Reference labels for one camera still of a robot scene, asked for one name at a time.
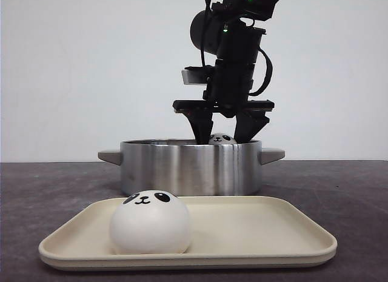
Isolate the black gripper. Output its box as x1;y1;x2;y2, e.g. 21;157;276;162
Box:
173;59;275;143

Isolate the panda bun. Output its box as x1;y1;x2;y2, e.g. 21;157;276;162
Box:
109;190;192;254
208;133;237;145

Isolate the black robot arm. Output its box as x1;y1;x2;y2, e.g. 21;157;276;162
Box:
173;0;279;144

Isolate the stainless steel steamer pot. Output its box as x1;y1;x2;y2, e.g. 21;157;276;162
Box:
98;139;285;196

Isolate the cream rectangular tray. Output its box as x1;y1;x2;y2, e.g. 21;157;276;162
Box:
39;196;337;271

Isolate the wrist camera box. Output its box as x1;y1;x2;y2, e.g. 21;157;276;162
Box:
181;65;215;85

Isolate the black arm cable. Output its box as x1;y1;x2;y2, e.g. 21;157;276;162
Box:
199;0;274;97

